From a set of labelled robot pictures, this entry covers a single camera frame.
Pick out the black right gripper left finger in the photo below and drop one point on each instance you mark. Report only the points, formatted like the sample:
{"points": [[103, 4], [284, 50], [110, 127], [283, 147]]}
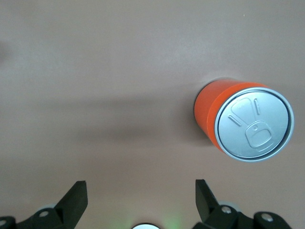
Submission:
{"points": [[71, 202]]}

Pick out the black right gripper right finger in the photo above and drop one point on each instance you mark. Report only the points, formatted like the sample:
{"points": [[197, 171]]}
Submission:
{"points": [[207, 205]]}

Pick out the orange can with silver lid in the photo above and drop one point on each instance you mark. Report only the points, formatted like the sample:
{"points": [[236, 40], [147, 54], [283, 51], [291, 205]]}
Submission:
{"points": [[250, 124]]}

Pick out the brown table mat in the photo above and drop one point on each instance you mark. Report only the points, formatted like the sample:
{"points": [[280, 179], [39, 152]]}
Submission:
{"points": [[95, 95]]}

